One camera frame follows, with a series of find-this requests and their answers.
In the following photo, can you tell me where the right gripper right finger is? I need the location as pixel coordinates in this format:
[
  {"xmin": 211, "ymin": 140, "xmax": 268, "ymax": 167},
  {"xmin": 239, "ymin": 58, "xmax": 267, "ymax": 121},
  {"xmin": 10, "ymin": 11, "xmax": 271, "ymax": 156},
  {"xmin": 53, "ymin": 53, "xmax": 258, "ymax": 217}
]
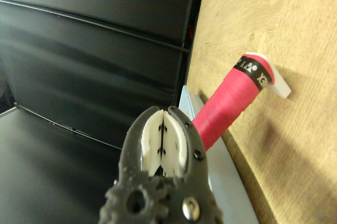
[{"xmin": 157, "ymin": 106, "xmax": 223, "ymax": 224}]

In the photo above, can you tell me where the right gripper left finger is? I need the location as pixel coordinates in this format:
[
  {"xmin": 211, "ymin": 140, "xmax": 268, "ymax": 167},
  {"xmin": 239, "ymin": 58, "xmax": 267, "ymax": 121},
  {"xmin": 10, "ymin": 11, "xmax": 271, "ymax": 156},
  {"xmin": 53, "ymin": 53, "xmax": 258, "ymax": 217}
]
[{"xmin": 98, "ymin": 106, "xmax": 170, "ymax": 224}]

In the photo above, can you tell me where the white scoop with red handle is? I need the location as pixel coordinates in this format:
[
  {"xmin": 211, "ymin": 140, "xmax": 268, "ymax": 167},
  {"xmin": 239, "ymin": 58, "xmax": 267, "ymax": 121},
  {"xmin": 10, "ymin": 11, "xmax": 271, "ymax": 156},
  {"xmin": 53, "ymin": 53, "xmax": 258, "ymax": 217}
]
[{"xmin": 191, "ymin": 52, "xmax": 292, "ymax": 152}]

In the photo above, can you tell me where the blue litter tray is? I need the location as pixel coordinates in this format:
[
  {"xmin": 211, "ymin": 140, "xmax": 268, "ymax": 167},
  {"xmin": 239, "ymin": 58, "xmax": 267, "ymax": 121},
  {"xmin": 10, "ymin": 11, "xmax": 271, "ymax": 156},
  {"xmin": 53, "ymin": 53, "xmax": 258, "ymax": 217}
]
[{"xmin": 178, "ymin": 84, "xmax": 260, "ymax": 224}]

